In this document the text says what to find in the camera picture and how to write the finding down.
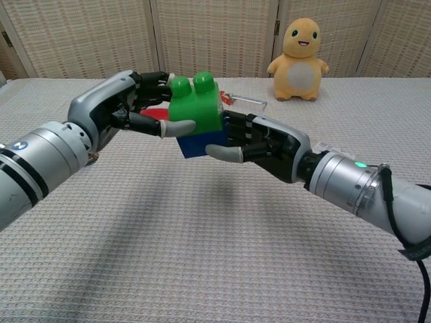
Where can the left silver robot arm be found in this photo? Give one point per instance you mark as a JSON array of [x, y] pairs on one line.
[[40, 161]]

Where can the red cartoon soda can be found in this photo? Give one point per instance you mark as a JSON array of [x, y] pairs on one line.
[[93, 157]]

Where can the red ink pad case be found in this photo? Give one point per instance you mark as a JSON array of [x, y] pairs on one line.
[[156, 113]]

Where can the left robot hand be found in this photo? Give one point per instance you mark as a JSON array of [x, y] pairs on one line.
[[101, 101]]

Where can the blue toy block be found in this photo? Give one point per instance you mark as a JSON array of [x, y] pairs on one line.
[[195, 144]]

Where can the silver metal hex key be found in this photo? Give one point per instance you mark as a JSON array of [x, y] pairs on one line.
[[249, 99]]

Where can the yellow plush dinosaur toy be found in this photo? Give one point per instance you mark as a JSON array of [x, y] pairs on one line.
[[299, 77]]

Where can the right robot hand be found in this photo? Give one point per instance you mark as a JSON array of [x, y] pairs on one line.
[[279, 148]]

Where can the beige woven tablecloth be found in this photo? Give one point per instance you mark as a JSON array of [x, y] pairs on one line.
[[168, 252]]

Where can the wicker folding screen panel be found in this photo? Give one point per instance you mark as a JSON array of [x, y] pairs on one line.
[[84, 33], [404, 40], [215, 33], [8, 59], [343, 33]]

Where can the green toy block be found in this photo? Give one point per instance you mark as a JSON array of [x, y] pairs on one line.
[[192, 107]]

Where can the brass screen hinge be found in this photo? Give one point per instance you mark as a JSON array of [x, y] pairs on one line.
[[277, 27], [6, 39]]

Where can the clear bag of snacks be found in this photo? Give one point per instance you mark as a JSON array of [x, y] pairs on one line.
[[325, 146]]

